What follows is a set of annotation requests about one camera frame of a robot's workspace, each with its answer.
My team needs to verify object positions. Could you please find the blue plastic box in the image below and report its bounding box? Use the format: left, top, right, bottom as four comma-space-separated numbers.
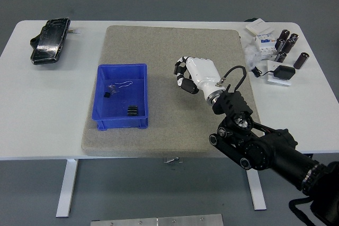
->
91, 63, 149, 131

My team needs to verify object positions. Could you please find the metal bracket under table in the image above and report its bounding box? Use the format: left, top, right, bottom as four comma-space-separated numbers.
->
162, 157, 184, 164

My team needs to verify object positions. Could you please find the black power adapter with cord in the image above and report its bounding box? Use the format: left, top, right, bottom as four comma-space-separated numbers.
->
250, 65, 296, 81

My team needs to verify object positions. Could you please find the clear crumpled plastic bag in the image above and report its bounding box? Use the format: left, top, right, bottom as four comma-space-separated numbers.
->
243, 38, 262, 67

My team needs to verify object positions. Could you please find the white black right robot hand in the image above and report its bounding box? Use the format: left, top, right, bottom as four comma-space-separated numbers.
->
173, 56, 226, 99

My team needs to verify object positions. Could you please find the black flat wrapped device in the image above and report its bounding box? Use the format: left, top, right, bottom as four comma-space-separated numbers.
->
30, 18, 72, 66

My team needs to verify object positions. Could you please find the white table leg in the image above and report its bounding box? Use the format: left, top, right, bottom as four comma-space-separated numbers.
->
56, 158, 79, 219
245, 169, 267, 211

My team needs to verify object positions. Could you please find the white circuit breaker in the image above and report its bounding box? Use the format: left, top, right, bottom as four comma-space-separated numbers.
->
255, 32, 279, 61

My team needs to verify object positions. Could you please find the white wall switch plate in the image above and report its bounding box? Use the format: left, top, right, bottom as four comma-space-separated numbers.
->
245, 18, 272, 35

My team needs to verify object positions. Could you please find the large black gear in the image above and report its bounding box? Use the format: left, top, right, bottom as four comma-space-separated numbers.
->
126, 104, 139, 117

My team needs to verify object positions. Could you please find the thin white wire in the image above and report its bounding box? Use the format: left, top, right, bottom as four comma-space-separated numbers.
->
114, 80, 133, 89

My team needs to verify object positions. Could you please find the grey-brown mat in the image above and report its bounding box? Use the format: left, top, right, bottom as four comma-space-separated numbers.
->
81, 25, 262, 158

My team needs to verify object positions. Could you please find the white square panel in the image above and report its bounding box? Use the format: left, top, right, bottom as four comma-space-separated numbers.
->
265, 60, 292, 87

